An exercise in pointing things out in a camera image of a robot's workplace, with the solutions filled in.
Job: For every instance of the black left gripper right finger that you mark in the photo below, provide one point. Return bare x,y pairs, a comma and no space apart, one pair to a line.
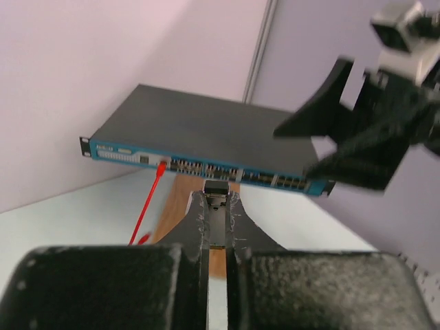
241,234

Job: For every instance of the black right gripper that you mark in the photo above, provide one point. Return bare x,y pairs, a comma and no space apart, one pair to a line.
390,115

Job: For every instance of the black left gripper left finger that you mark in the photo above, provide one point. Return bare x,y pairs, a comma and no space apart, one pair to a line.
184,268

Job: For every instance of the silver transceiver plug module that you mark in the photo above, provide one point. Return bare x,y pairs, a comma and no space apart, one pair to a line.
216,194

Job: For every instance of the wooden base board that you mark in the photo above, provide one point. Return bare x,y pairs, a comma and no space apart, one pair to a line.
182,221

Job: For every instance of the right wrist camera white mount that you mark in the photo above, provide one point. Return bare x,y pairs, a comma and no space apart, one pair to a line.
409,35

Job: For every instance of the aluminium frame post right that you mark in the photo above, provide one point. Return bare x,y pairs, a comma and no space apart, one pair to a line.
259,50

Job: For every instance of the blue black network switch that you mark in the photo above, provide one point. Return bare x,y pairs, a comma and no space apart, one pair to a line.
206,137

